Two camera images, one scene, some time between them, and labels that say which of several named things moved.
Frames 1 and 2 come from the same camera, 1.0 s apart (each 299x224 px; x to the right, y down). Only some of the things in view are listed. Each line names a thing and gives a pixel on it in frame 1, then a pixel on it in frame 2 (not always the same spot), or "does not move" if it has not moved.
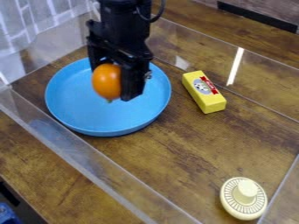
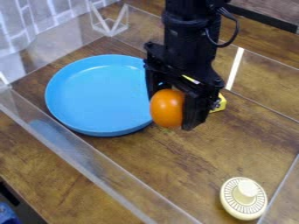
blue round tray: [79, 108] does not move
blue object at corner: [8, 216] does not move
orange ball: [107, 80] to [167, 108]
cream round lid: [243, 199] does not move
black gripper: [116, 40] to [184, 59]
